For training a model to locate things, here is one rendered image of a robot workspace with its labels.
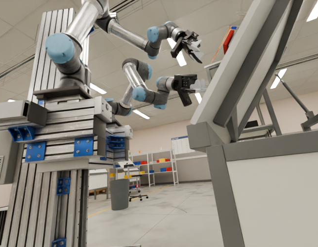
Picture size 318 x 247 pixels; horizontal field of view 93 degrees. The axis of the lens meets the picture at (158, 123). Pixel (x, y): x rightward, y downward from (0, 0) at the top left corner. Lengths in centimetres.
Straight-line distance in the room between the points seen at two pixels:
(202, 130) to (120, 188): 352
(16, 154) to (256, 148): 116
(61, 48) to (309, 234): 95
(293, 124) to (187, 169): 508
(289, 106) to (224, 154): 852
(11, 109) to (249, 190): 84
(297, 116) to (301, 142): 843
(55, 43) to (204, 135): 74
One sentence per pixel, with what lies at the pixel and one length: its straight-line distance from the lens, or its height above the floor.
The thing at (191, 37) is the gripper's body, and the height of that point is 141.
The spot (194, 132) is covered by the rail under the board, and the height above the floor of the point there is 84.
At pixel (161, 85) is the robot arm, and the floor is 122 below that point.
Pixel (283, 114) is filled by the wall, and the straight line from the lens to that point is 872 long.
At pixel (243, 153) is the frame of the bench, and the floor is 77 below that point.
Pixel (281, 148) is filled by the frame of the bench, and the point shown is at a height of 77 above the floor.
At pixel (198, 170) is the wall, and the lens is 821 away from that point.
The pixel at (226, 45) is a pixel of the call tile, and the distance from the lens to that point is 54.
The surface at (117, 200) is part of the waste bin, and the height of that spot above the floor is 20.
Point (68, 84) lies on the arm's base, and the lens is 90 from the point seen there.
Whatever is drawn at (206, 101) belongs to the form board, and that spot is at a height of 92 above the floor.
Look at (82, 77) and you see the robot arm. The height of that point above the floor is 128.
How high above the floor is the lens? 76
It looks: 17 degrees up
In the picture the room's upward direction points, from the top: 6 degrees counter-clockwise
